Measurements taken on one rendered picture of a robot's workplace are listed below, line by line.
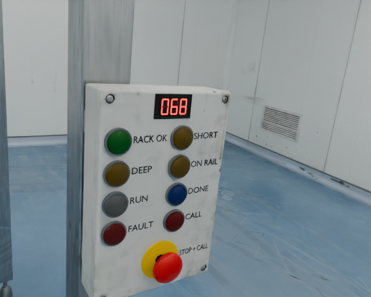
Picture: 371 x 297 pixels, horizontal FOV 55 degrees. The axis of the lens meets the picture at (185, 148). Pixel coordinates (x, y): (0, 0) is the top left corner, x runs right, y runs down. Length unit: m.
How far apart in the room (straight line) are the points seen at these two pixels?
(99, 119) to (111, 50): 0.09
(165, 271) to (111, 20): 0.30
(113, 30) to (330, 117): 3.40
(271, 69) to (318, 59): 0.65
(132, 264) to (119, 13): 0.29
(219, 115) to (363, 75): 3.16
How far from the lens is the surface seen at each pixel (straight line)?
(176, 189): 0.43
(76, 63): 0.44
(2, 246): 1.75
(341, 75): 3.69
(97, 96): 0.37
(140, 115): 0.39
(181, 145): 0.41
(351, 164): 3.62
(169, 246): 0.47
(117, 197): 0.40
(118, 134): 0.37
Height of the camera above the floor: 1.16
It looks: 16 degrees down
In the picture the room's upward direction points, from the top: 6 degrees clockwise
